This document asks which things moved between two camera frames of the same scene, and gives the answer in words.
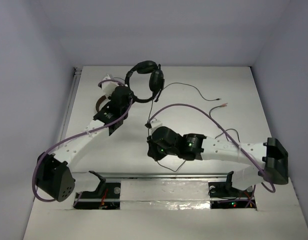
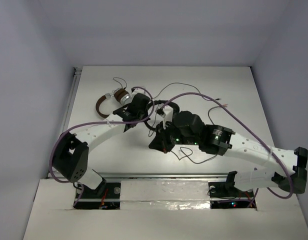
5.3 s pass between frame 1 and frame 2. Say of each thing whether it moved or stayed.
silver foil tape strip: stayed
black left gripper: moved
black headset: moved
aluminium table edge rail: stayed
